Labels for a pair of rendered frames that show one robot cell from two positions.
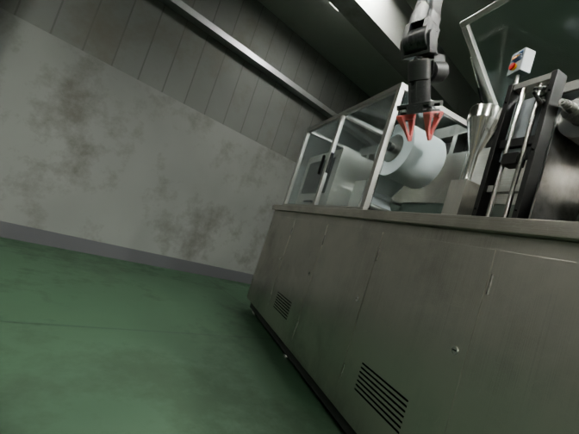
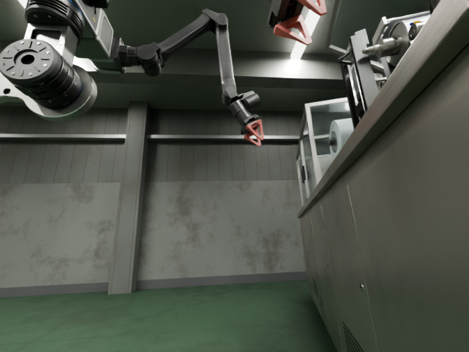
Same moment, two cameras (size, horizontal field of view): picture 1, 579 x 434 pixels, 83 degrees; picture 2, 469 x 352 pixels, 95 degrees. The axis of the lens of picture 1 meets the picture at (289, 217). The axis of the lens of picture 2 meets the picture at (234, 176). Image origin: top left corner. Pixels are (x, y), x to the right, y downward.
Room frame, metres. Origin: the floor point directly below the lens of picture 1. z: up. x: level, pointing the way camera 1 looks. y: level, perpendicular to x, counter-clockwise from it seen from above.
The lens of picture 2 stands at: (0.13, -0.61, 0.67)
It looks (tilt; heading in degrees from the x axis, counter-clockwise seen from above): 16 degrees up; 32
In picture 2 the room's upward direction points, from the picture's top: 2 degrees counter-clockwise
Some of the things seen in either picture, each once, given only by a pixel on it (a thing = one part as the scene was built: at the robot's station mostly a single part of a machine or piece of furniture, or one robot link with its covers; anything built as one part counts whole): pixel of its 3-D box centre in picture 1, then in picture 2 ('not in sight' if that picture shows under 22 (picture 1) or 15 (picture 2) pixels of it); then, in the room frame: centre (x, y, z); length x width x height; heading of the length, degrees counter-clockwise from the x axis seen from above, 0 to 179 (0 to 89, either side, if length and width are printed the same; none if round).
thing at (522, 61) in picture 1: (519, 63); (359, 42); (1.30, -0.71, 1.66); 0.07 x 0.07 x 0.10; 8
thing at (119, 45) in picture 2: not in sight; (128, 56); (0.54, 0.17, 1.45); 0.09 x 0.08 x 0.12; 38
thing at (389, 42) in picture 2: (577, 113); (388, 47); (1.00, -0.77, 1.33); 0.06 x 0.06 x 0.06; 20
